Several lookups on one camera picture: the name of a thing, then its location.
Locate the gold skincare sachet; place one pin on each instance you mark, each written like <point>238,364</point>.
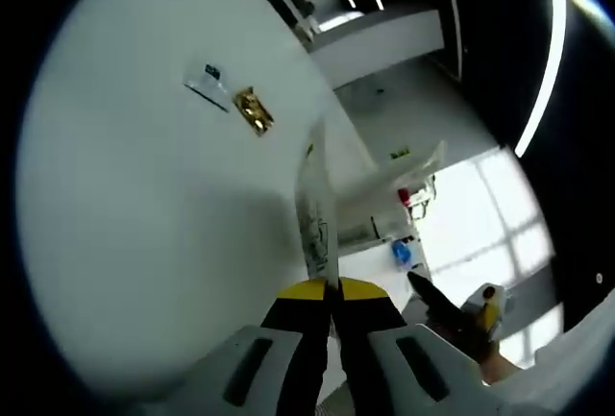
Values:
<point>253,111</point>

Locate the blue plastic object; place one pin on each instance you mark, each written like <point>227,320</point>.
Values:
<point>401,252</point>

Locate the clear plastic sachet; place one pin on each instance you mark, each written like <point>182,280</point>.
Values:
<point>206,87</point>

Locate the white lab counter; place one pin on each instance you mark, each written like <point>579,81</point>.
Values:
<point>283,3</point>

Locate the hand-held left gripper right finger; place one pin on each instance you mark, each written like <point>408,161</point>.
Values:
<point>432,368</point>

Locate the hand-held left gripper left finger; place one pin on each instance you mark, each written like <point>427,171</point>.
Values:
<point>240,368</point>

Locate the person's right hand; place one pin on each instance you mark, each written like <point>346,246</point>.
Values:
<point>499,370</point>

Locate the clear cap skincare bottle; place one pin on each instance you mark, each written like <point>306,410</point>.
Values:
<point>358,232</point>

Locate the dark green skincare packet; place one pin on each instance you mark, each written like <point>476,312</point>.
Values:
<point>317,224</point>

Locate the white skincare tube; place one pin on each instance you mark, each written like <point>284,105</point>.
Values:
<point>384,178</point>

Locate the red collar skincare pump bottle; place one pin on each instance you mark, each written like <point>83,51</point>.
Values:
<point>403,195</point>

